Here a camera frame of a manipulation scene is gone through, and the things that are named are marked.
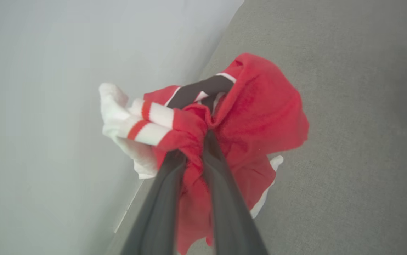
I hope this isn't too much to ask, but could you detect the grey fabric sofa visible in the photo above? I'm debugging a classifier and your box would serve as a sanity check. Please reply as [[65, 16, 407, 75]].
[[106, 0, 407, 255]]

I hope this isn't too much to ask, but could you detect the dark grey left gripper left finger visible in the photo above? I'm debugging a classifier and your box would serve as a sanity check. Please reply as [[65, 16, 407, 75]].
[[120, 150, 187, 255]]

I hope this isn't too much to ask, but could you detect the red garment with white stripes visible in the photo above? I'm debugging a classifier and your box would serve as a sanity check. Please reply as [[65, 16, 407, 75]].
[[99, 53, 310, 255]]

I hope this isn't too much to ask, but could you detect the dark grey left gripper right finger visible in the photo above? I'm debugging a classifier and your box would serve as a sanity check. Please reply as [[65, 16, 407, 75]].
[[202, 131, 270, 255]]

